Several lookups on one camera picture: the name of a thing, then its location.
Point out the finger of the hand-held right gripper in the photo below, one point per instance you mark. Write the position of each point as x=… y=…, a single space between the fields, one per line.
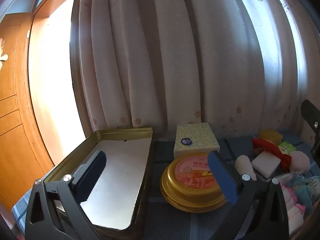
x=310 y=115

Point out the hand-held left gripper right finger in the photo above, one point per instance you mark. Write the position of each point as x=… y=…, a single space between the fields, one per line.
x=222 y=177

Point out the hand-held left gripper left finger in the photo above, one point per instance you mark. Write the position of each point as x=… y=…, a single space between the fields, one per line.
x=91 y=177

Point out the rectangular gold metal tray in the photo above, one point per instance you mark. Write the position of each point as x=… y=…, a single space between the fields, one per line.
x=117 y=170

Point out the green white tissue pack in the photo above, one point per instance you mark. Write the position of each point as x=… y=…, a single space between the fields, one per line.
x=286 y=147

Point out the yellow sponge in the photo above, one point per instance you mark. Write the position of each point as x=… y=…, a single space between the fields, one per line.
x=271 y=135

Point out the pink knitted cloth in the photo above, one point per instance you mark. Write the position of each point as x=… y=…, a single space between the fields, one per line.
x=300 y=161

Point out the red pouch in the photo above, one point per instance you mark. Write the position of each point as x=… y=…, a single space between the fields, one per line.
x=270 y=150

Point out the round gold tin pink lid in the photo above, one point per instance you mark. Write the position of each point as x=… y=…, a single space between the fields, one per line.
x=190 y=177

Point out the white foam block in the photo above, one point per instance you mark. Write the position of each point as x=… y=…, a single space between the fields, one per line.
x=265 y=163

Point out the yellow dotted tissue box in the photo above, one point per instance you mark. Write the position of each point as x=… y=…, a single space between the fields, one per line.
x=195 y=137

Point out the wooden door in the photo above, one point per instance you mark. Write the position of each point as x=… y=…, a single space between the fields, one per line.
x=15 y=105

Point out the pale floral curtain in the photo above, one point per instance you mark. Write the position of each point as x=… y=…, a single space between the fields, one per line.
x=175 y=55

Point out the white character door ornament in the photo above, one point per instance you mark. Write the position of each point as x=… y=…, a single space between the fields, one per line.
x=2 y=55

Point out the dark window frame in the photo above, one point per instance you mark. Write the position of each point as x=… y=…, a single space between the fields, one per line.
x=73 y=80

